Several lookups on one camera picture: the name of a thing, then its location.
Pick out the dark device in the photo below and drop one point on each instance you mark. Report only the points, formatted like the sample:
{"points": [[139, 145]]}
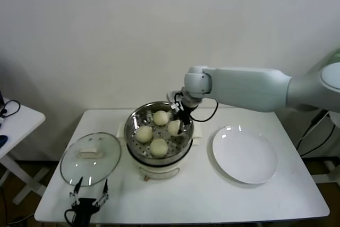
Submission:
{"points": [[1, 99]]}

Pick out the steel steamer pot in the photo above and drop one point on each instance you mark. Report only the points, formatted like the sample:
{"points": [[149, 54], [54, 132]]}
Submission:
{"points": [[159, 171]]}

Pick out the white side table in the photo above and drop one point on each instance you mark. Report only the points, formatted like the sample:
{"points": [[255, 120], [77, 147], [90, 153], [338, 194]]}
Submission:
{"points": [[22, 123]]}

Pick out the blue object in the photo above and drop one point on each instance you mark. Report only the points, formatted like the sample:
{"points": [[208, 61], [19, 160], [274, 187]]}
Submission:
{"points": [[2, 141]]}

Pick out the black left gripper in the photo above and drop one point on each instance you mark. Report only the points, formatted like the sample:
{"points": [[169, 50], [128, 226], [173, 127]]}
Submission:
{"points": [[83, 205]]}

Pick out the steel steamer basket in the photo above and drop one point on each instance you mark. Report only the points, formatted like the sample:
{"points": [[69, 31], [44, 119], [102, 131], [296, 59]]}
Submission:
{"points": [[132, 128]]}

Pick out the glass pot lid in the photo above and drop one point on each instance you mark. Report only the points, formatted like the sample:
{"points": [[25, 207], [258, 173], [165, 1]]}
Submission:
{"points": [[103, 142]]}

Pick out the white plate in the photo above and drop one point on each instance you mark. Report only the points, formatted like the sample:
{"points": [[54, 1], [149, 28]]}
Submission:
{"points": [[244, 155]]}

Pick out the green box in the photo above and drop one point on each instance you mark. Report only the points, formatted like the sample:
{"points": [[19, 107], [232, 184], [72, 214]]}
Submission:
{"points": [[336, 56]]}

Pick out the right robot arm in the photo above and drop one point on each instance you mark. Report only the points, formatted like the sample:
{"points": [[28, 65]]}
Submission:
{"points": [[252, 88]]}

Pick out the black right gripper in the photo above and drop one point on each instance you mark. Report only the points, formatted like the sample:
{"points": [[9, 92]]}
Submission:
{"points": [[185, 112]]}

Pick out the white steamed baozi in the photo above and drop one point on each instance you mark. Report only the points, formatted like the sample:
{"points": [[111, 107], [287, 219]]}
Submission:
{"points": [[144, 134], [160, 118], [159, 147], [174, 128]]}

